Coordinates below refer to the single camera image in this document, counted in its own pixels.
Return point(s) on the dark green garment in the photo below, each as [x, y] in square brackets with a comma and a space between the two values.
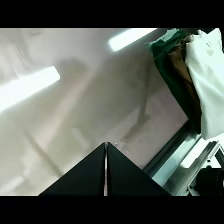
[173, 68]

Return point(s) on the silver frame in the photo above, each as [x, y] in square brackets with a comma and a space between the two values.
[186, 163]

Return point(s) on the brown garment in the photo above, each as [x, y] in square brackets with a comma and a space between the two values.
[183, 75]

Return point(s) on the white garment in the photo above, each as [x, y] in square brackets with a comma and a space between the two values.
[208, 83]

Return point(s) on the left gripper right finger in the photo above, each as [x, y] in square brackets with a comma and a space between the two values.
[128, 178]

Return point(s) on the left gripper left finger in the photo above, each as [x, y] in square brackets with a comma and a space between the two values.
[86, 176]

